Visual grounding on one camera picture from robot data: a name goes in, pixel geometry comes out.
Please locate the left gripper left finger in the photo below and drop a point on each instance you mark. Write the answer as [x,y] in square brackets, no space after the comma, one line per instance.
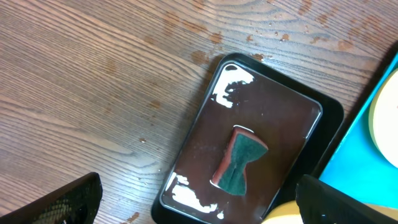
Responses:
[77,202]

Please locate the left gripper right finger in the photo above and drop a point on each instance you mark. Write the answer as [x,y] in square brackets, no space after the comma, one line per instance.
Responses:
[320,203]

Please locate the yellow-green plate bottom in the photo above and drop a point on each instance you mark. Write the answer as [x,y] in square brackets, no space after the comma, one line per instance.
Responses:
[288,213]

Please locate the yellow-green plate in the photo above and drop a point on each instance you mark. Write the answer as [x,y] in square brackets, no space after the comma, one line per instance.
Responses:
[288,213]
[383,119]

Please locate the yellow-green plate top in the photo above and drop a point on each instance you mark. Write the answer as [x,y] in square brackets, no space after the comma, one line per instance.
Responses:
[383,119]

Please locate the teal plastic serving tray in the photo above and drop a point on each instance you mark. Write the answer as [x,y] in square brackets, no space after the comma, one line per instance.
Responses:
[356,167]

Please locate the black rectangular water tray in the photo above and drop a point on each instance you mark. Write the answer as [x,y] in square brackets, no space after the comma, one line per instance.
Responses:
[256,133]

